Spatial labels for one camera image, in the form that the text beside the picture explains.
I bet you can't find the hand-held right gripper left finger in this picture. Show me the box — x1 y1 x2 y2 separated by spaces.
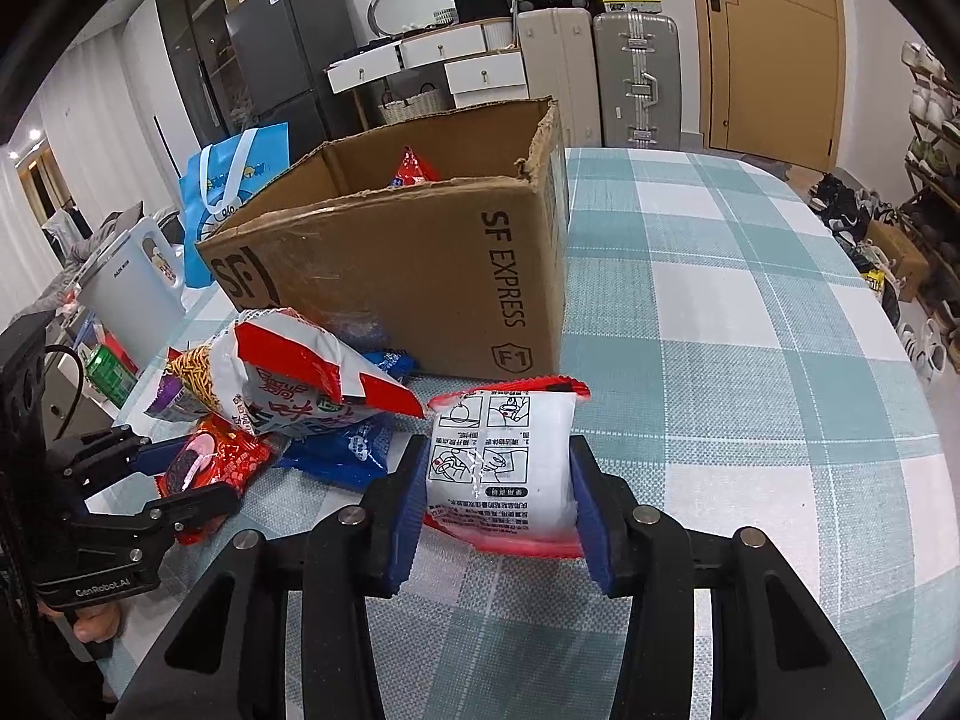
112 433 432 720

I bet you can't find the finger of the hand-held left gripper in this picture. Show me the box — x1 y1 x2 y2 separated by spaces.
49 426 200 496
85 481 242 550

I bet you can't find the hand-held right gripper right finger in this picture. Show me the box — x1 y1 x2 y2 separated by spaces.
568 433 886 720

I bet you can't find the red cookie packet pink cream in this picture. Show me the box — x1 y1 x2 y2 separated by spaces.
155 418 275 547

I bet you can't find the purple cartoon letter snack packet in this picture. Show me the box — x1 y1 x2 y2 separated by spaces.
142 373 215 422

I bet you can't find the blue cookie packet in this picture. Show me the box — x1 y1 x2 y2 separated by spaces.
364 349 419 385
283 416 402 494

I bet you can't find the red white snack packet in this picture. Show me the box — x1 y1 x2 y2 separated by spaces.
424 375 593 560

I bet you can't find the white red noodle snack bag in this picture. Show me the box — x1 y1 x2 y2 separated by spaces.
165 307 426 440

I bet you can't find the brown cardboard box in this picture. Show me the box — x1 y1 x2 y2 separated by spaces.
195 96 571 383

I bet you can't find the red snack bag blue label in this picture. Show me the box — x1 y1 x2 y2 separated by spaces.
388 146 442 188

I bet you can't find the person's left hand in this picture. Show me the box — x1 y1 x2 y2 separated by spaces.
71 604 125 646

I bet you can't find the teal checked tablecloth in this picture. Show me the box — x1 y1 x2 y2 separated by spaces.
112 146 950 720

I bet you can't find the white curtain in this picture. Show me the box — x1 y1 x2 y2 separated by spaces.
37 0 207 293

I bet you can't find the blue cartoon tote bag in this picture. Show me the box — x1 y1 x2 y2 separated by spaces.
180 122 290 290

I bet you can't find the dark glass cabinet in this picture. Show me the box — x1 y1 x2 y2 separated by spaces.
154 0 252 147

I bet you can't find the small brown cardboard carton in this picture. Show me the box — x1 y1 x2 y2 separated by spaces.
866 220 932 302

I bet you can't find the pile of loose shoes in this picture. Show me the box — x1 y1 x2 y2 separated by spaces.
810 172 950 383

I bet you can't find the woven basket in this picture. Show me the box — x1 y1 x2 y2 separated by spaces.
376 85 451 127

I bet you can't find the grey refrigerator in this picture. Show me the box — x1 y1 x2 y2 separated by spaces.
225 0 357 158

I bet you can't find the white drawer cabinet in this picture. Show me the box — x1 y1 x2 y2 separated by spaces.
325 21 530 112

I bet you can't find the cream suitcase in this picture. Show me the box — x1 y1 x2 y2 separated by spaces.
516 7 602 149

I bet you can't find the silver suitcase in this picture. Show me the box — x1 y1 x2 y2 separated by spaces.
592 11 683 151

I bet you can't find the grey metal hoop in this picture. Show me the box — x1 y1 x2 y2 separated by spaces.
367 0 464 38

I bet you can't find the wooden shoe rack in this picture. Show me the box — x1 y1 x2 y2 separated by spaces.
898 41 960 372

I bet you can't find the wooden door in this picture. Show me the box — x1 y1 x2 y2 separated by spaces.
688 0 852 175

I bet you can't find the black storage box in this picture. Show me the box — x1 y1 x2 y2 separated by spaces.
454 0 515 23

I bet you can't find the shoe rack with shoes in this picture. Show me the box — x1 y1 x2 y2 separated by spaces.
900 41 960 181

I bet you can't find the black cable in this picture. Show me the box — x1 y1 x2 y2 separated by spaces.
43 345 89 440

